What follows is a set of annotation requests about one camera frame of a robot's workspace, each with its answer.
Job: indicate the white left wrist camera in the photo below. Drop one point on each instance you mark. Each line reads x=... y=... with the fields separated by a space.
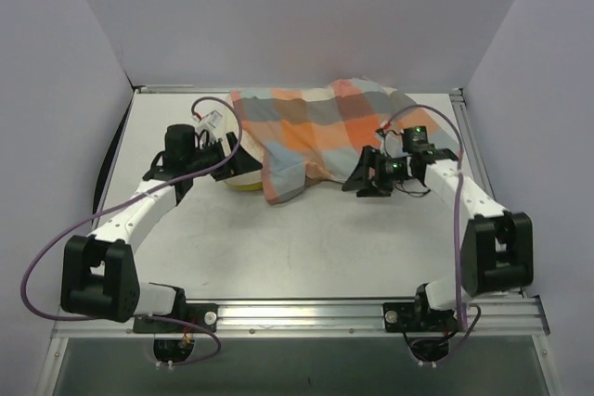
x=208 y=122

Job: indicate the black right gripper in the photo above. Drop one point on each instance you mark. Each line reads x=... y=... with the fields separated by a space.
x=374 y=172

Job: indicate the aluminium back frame rail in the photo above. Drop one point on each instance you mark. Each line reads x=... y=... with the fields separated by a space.
x=192 y=89

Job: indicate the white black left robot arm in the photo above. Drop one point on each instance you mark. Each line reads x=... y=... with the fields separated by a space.
x=99 y=277

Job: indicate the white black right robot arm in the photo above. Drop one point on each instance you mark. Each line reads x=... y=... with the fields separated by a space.
x=494 y=247

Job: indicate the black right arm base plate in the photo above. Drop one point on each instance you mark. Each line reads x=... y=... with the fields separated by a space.
x=422 y=317

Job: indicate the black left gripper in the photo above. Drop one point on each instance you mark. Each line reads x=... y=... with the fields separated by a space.
x=231 y=155

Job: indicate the aluminium frame rail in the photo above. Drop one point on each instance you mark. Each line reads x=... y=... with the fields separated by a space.
x=192 y=89
x=508 y=315

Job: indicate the cream quilted pillow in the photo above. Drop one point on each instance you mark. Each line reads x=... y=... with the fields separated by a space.
x=249 y=181

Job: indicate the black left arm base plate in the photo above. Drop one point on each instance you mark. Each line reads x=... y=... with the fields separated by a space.
x=185 y=317

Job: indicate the checkered pastel pillowcase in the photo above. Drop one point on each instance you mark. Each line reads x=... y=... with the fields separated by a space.
x=317 y=134

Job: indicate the aluminium front frame rail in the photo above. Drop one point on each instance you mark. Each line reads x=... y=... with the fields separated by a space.
x=508 y=315

